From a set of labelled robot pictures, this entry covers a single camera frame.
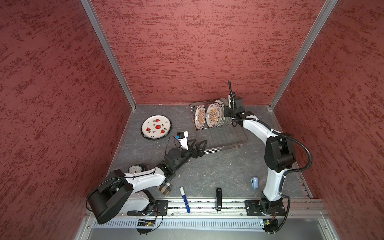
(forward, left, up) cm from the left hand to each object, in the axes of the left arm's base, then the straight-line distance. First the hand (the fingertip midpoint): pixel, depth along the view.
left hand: (202, 143), depth 78 cm
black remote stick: (-24, -9, -16) cm, 30 cm away
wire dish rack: (+15, -12, -18) cm, 26 cm away
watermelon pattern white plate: (+22, +32, -17) cm, 43 cm away
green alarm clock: (-9, +36, -14) cm, 39 cm away
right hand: (+27, -17, -2) cm, 32 cm away
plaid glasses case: (-20, +19, -15) cm, 31 cm away
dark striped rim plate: (+22, +32, -17) cm, 43 cm away
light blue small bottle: (-15, -30, -16) cm, 37 cm away
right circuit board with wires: (-35, -33, -17) cm, 51 cm away
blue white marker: (-24, +8, -17) cm, 31 cm away
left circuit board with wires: (-34, +29, -21) cm, 50 cm away
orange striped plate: (+28, -8, -9) cm, 31 cm away
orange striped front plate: (+27, +1, -10) cm, 29 cm away
